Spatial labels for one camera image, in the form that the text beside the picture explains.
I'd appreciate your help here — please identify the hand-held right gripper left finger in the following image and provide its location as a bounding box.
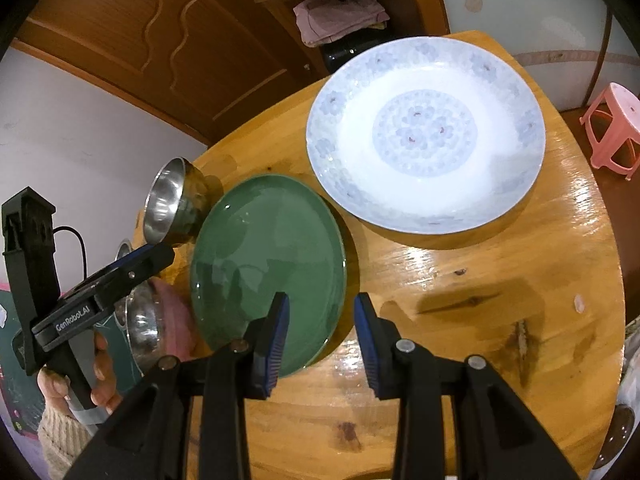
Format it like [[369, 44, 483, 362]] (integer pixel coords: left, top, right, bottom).
[[62, 291, 291, 480]]

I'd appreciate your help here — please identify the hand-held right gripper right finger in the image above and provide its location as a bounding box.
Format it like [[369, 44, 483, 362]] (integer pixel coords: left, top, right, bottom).
[[353, 292, 593, 480]]

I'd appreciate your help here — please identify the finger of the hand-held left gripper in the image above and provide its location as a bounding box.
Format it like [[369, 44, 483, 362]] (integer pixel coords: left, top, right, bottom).
[[65, 243, 176, 307]]

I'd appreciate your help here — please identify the large steel bowl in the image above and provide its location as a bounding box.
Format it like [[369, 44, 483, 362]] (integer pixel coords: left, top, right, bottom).
[[116, 280, 198, 378]]

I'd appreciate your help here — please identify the small steel bowl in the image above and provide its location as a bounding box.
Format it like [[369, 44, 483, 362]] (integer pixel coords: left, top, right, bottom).
[[142, 156, 223, 248]]

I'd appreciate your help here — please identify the green ceramic plate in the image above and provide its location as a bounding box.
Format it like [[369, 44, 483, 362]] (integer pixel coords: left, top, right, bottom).
[[189, 173, 349, 379]]

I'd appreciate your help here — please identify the white floral plate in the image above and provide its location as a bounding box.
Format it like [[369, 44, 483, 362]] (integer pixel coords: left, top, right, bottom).
[[306, 36, 547, 234]]

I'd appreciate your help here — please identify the person's left forearm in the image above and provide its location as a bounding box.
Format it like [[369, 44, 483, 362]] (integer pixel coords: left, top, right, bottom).
[[36, 400, 98, 480]]

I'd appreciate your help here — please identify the person's left hand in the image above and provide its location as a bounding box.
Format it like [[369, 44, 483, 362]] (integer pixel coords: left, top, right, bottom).
[[36, 332, 123, 416]]

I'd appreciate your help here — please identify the brown wooden door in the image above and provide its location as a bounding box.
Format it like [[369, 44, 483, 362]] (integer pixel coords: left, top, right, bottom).
[[10, 0, 323, 147]]

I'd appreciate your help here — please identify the dark brown round object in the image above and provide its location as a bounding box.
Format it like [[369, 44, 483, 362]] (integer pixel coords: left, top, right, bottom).
[[590, 402, 636, 471]]

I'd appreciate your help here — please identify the pink folded cloth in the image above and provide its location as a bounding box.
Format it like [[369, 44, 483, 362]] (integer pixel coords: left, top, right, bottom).
[[292, 0, 391, 47]]

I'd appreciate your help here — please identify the pink cup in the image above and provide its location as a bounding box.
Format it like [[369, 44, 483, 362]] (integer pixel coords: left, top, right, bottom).
[[580, 82, 640, 181]]

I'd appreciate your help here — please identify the black cable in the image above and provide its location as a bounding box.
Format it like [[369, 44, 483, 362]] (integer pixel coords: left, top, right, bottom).
[[51, 226, 89, 281]]

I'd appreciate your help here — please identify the green chalkboard with pink frame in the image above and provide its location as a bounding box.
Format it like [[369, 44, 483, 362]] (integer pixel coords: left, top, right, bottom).
[[0, 282, 32, 436]]

